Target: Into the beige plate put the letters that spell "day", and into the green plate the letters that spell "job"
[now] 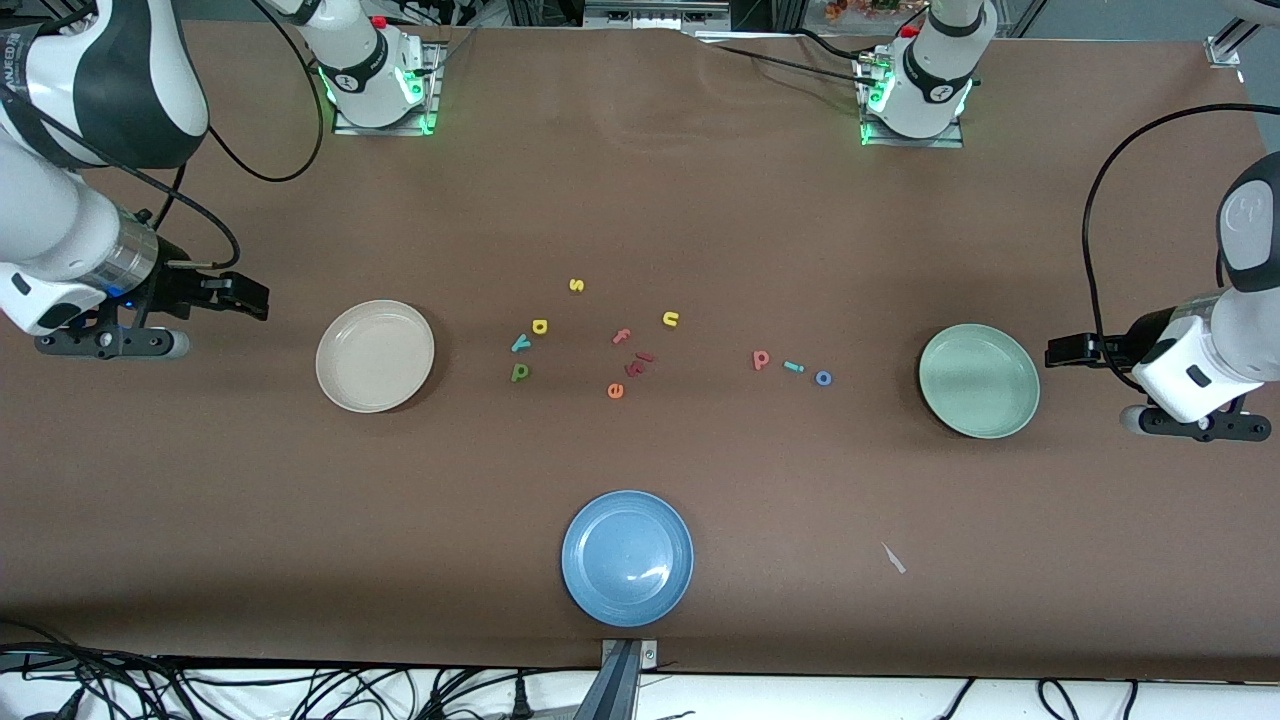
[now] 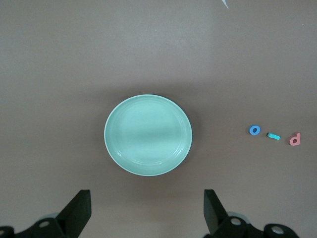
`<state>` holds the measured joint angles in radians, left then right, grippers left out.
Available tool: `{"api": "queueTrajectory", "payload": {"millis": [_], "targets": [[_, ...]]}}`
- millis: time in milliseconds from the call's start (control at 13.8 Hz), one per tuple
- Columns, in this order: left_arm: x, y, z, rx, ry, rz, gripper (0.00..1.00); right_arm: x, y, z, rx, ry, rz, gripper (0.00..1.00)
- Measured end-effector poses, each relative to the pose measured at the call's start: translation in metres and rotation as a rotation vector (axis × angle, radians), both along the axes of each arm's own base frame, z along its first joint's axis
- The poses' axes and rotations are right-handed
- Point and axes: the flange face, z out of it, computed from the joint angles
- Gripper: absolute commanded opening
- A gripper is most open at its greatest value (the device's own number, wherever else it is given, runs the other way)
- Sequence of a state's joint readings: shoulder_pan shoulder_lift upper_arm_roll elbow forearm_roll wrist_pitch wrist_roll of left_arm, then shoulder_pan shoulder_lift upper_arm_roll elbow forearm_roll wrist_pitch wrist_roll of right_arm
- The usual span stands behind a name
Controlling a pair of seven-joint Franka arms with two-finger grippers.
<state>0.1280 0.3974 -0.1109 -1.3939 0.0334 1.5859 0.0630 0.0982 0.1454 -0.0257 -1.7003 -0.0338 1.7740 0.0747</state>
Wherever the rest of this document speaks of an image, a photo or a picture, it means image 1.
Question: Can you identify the brown paper table cover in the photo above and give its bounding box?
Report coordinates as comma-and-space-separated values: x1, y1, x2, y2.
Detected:
0, 15, 1280, 683

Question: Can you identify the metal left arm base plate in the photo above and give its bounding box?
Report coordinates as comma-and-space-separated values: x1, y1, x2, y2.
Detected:
858, 50, 966, 149

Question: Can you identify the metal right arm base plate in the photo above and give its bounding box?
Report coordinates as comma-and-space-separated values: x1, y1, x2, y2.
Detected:
330, 40, 443, 136

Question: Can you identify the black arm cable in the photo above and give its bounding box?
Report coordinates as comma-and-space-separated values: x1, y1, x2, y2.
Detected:
0, 0, 327, 276
1083, 103, 1280, 391

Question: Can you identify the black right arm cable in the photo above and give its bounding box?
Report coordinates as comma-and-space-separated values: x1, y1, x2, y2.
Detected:
0, 0, 327, 276

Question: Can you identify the aluminium frame profile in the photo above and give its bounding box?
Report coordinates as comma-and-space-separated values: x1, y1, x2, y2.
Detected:
1205, 0, 1280, 69

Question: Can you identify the grey metal camera post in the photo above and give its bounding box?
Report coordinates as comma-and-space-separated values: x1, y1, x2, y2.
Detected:
572, 638, 659, 720

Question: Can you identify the green round plate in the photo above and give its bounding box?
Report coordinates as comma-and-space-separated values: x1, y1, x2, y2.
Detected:
918, 323, 1042, 440

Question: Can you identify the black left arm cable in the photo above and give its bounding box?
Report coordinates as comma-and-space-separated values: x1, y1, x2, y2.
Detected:
1083, 103, 1280, 391

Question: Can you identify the blue round plate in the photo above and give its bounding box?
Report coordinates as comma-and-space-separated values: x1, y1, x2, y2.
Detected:
561, 489, 695, 629

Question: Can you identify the beige round plate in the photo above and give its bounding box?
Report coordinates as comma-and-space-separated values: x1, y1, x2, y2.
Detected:
315, 299, 437, 414

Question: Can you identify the black cable on table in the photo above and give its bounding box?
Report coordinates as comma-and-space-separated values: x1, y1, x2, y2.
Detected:
695, 28, 886, 91

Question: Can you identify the grey metal bar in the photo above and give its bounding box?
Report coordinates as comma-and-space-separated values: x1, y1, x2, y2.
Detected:
582, 0, 731, 31

